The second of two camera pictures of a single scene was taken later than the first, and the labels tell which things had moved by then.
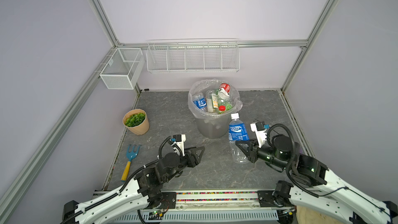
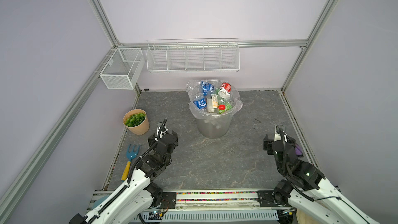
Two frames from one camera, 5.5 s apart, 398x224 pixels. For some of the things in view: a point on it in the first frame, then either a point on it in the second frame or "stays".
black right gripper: x=254 y=148 -> x=268 y=144
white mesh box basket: x=123 y=69 stays
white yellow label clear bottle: x=212 y=100 stays
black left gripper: x=196 y=160 -> x=152 y=141
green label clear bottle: x=228 y=107 stays
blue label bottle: x=200 y=101 stays
